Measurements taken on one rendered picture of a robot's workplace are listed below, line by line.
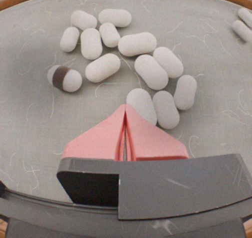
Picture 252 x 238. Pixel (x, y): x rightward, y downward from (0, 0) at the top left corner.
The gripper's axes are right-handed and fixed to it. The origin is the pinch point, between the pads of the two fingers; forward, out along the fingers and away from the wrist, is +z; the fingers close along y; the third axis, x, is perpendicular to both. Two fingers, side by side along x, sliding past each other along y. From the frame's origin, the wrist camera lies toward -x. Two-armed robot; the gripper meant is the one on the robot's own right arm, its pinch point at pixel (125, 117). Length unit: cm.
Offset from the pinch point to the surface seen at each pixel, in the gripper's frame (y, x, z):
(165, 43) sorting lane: -4.4, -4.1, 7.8
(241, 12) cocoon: -18.1, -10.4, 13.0
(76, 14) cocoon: 5.4, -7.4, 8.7
